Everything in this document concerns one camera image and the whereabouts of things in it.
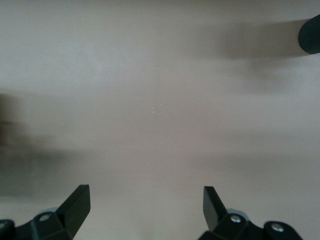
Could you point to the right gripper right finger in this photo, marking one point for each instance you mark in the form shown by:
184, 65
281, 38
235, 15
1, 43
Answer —
225, 230

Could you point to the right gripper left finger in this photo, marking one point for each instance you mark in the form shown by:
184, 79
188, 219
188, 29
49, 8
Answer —
50, 227

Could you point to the black ribbed cylinder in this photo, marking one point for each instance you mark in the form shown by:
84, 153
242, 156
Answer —
311, 35

